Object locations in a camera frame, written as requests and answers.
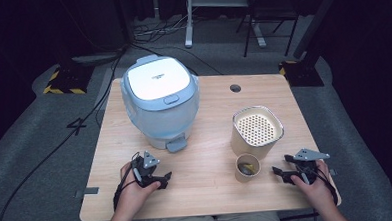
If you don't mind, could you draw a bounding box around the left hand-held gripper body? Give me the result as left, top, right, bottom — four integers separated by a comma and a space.
130, 150, 162, 189

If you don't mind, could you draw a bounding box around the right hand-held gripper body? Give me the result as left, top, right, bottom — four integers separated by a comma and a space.
292, 147, 332, 185

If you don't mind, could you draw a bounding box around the dark wet tea residue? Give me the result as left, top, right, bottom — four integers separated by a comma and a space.
237, 161, 256, 177

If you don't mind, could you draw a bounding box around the beige container with perforated strainer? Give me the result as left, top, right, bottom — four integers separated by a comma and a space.
228, 104, 286, 163

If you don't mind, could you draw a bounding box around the brown paper cup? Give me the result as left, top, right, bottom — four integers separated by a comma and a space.
233, 153, 262, 184

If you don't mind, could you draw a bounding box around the blue and white pedal bin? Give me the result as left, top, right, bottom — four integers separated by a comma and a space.
119, 51, 203, 156

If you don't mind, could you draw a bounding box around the person's left hand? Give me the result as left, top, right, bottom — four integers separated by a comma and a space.
114, 160, 164, 218

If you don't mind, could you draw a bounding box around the person's right hand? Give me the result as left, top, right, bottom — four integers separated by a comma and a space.
289, 158, 339, 214

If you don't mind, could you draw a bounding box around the stand base with hazard tape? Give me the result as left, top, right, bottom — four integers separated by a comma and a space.
41, 62, 96, 97
278, 58, 326, 89

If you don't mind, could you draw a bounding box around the black chair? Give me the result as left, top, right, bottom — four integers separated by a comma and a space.
233, 0, 303, 60

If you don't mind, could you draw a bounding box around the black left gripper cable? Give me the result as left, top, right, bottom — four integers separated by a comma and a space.
110, 162, 138, 212

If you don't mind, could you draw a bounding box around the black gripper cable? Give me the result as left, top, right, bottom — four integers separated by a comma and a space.
315, 165, 339, 207
110, 162, 138, 212

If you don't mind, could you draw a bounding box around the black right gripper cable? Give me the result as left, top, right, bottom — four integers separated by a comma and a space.
315, 165, 339, 207

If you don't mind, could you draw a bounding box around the dark slanted stand post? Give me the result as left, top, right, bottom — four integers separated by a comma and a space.
290, 0, 347, 61

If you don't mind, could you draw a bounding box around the bundle of floor cables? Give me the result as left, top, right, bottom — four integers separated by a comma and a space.
132, 12, 196, 38

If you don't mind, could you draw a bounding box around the white desk frame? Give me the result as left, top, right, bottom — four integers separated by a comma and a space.
182, 0, 268, 52

